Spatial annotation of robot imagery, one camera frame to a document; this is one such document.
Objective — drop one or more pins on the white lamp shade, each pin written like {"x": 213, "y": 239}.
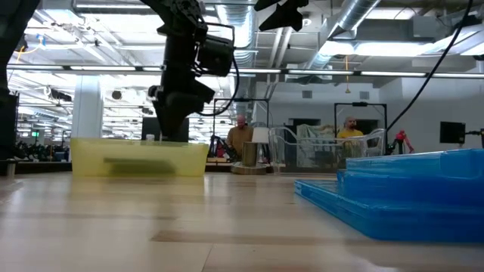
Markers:
{"x": 261, "y": 135}

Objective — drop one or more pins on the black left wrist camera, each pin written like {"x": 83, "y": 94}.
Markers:
{"x": 215, "y": 54}

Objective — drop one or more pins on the yellow translucent plastic bin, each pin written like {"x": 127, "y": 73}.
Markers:
{"x": 189, "y": 158}

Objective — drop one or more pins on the gold cylinder stand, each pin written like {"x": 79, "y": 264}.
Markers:
{"x": 249, "y": 153}

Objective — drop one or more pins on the grey wall vent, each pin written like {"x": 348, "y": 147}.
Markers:
{"x": 364, "y": 94}
{"x": 307, "y": 94}

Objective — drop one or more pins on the green exit sign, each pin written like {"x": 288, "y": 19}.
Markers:
{"x": 35, "y": 133}

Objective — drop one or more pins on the small black monitor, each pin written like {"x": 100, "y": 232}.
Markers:
{"x": 452, "y": 132}

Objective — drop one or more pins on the ceiling light strip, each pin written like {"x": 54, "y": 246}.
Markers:
{"x": 102, "y": 68}
{"x": 457, "y": 75}
{"x": 261, "y": 70}
{"x": 321, "y": 72}
{"x": 393, "y": 73}
{"x": 38, "y": 67}

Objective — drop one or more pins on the black table edge rail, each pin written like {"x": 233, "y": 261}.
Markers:
{"x": 41, "y": 167}

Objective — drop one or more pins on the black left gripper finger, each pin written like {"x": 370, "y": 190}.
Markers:
{"x": 174, "y": 124}

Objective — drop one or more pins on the red desk lamp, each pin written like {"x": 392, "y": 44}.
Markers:
{"x": 401, "y": 138}

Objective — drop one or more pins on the red black equipment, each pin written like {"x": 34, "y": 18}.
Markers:
{"x": 217, "y": 147}

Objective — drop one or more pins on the wide silver ventilation duct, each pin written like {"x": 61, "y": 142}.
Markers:
{"x": 355, "y": 11}

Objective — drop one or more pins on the yellow hanging pendant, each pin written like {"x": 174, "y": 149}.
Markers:
{"x": 347, "y": 90}

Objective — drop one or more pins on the black metal frame station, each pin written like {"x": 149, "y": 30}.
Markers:
{"x": 242, "y": 100}
{"x": 359, "y": 104}

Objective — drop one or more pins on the clear plastic bin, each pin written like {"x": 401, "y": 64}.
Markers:
{"x": 278, "y": 151}

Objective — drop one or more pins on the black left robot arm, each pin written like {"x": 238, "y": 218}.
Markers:
{"x": 9, "y": 30}

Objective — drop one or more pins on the grey metal post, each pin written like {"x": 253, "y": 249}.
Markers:
{"x": 11, "y": 168}

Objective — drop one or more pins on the white column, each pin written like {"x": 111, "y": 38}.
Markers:
{"x": 87, "y": 109}

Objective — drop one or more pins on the blue plastic jewel case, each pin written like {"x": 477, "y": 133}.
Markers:
{"x": 378, "y": 223}
{"x": 416, "y": 162}
{"x": 416, "y": 190}

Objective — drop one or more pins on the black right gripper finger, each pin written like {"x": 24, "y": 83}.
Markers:
{"x": 289, "y": 17}
{"x": 264, "y": 4}

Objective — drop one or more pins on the white crumpled sheet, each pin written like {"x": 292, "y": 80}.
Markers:
{"x": 314, "y": 132}

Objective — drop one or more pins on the white cup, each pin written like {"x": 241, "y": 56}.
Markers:
{"x": 150, "y": 137}

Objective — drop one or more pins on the person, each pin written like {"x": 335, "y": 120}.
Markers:
{"x": 349, "y": 133}
{"x": 240, "y": 138}

